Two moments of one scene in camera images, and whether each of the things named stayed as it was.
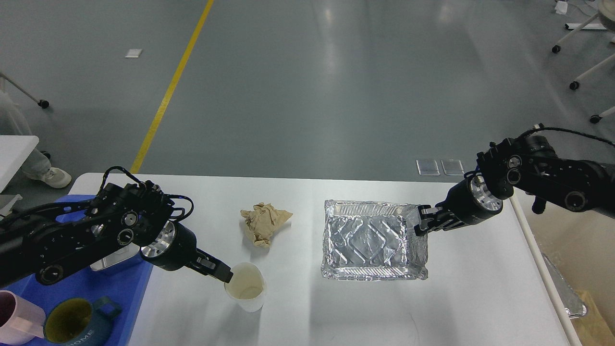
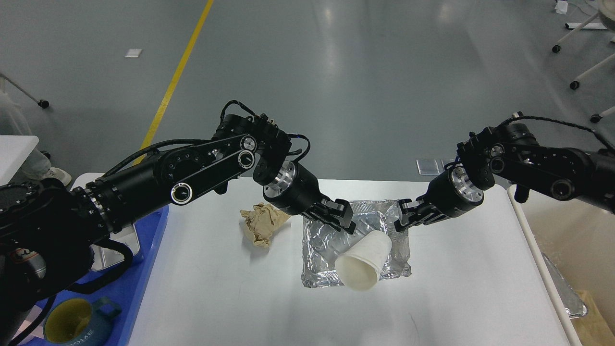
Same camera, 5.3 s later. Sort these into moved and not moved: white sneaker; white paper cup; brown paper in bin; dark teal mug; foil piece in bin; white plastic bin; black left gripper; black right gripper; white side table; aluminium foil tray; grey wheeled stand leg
Moved: white paper cup; black left gripper; black right gripper; aluminium foil tray
Not moved: foil piece in bin; brown paper in bin; white sneaker; white plastic bin; white side table; grey wheeled stand leg; dark teal mug
